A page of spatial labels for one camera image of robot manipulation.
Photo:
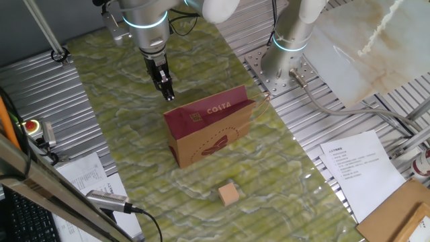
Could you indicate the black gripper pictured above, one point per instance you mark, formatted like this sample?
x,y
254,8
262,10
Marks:
x,y
154,65

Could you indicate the grey box camera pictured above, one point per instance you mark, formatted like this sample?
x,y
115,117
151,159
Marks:
x,y
48,134

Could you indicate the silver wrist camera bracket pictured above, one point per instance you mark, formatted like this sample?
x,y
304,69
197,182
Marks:
x,y
114,28

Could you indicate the black keyboard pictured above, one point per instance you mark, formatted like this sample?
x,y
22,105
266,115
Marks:
x,y
27,222

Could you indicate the Costa kraft maroon paper bag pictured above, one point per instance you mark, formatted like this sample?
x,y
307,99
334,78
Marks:
x,y
208,134

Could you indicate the shiny metal frame beam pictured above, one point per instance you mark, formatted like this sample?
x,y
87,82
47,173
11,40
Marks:
x,y
50,188

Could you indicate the aluminium frame bar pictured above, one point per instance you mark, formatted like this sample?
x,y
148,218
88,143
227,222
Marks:
x,y
418,110
411,142

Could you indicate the red emergency stop button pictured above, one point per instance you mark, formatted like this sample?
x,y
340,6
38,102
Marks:
x,y
30,126

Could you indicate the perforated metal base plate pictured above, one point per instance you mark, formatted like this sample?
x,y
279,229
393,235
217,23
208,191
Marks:
x,y
268,84

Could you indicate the densely printed paper sheet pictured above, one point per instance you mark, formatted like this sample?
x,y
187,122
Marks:
x,y
80,169

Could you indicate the cardboard box with white label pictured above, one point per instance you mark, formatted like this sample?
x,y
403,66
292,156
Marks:
x,y
415,223

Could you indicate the titled instruction paper sheet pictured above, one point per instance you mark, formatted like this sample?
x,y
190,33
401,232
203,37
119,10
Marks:
x,y
363,174
111,205

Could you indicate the red white paper cup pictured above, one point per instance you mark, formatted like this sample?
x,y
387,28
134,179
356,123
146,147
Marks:
x,y
421,164

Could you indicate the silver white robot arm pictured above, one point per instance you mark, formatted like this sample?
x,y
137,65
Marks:
x,y
148,33

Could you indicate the silver ribbed camera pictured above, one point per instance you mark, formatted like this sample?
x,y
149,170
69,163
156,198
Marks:
x,y
107,201

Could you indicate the beige marble pattern sheet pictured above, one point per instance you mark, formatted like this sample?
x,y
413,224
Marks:
x,y
369,67

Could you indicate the small wooden cube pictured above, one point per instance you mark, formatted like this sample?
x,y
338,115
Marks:
x,y
228,195

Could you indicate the small black microphone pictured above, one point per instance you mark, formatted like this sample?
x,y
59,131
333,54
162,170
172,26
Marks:
x,y
98,2

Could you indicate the thin aluminium pole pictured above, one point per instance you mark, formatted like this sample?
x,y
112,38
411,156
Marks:
x,y
43,28

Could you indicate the green marble pattern mat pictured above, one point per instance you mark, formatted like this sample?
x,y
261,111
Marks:
x,y
134,134

